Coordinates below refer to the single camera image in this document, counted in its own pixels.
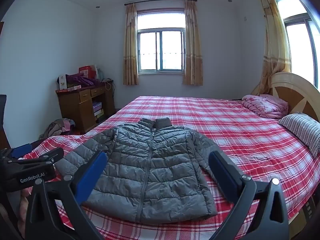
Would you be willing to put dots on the sliding window with grey frame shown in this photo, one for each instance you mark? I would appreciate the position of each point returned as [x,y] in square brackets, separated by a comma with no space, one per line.
[161,42]

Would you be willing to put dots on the red gift box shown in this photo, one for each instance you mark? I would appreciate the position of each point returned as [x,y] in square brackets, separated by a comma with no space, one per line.
[87,72]

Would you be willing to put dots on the pile of clothes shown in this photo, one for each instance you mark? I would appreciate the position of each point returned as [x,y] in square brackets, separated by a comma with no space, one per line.
[58,127]

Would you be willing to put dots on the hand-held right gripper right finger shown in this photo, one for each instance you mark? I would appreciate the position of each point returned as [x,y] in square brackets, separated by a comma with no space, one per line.
[222,177]

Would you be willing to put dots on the flat pink box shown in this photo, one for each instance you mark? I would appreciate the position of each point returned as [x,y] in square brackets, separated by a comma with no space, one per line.
[71,88]

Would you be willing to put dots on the striped pillow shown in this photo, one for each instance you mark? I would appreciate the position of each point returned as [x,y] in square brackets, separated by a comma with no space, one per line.
[303,127]

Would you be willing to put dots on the purple puffer garment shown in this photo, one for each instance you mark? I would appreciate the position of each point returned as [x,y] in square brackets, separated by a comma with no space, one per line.
[83,81]

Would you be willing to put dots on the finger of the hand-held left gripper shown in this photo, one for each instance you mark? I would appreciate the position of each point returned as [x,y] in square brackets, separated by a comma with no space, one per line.
[22,150]
[47,155]

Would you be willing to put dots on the long yellow beige curtain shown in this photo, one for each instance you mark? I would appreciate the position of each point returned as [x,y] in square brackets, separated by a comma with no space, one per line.
[272,42]

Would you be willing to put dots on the beige patterned curtain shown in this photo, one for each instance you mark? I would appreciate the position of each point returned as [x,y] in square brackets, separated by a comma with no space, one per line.
[130,45]
[192,45]

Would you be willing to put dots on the large bright side window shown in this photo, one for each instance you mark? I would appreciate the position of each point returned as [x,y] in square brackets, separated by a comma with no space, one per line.
[300,45]

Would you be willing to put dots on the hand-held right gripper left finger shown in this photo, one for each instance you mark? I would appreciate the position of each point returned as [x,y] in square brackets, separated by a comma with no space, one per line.
[91,177]

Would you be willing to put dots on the wooden bed headboard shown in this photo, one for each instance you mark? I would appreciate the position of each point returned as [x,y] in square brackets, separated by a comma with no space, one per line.
[292,95]

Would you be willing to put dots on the bed with red plaid sheet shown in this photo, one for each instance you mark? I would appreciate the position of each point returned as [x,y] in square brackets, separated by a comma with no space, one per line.
[250,135]

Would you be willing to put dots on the white box with green print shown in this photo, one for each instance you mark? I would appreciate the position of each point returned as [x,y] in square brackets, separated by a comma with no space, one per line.
[62,82]

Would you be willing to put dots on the grey puffer jacket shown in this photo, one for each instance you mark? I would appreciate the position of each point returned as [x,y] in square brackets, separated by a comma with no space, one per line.
[155,165]

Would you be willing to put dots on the folded pink floral quilt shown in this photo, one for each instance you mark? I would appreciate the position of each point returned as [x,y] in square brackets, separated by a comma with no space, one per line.
[265,106]

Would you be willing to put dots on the dark curtain rod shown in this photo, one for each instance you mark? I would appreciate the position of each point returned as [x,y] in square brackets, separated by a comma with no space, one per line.
[160,1]

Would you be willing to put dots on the brown wooden desk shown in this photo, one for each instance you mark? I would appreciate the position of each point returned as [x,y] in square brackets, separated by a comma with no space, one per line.
[75,107]

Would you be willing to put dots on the stacked boxes under desk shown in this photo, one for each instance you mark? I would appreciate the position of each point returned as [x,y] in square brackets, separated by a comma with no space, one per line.
[98,111]

